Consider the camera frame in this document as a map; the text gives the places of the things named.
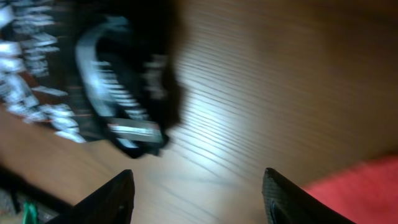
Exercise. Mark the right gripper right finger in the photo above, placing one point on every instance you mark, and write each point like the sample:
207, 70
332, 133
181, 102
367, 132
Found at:
287, 203

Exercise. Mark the black orange-patterned jersey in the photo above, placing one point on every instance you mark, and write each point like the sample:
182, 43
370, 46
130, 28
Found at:
89, 70

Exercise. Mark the red shirt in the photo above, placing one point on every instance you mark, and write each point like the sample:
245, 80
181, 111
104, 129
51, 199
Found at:
365, 193

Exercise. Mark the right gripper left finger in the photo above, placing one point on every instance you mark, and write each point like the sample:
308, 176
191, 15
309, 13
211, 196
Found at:
110, 204

